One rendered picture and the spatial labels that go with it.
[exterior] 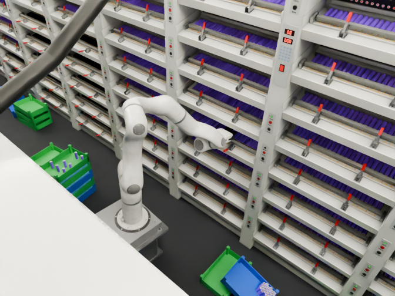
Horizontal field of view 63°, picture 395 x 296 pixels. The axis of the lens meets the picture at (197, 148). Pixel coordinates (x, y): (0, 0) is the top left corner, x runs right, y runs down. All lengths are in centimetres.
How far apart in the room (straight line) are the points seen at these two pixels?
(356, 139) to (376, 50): 40
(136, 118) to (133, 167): 31
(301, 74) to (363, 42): 28
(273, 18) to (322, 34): 24
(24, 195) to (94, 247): 11
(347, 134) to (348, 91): 21
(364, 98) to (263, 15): 56
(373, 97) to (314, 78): 25
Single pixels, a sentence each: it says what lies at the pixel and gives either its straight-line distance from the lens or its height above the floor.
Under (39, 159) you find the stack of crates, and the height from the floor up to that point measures 16.
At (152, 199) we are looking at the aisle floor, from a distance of 270.
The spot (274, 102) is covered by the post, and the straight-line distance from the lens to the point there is 164.
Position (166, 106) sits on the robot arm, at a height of 119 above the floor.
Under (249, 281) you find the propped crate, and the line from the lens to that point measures 225.
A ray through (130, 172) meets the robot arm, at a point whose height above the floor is 83.
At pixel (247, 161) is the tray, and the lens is 193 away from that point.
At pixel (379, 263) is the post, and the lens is 195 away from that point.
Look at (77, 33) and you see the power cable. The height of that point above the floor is 183.
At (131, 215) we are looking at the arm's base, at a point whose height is 48.
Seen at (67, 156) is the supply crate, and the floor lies 32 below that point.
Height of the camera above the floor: 200
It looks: 39 degrees down
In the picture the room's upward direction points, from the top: 3 degrees clockwise
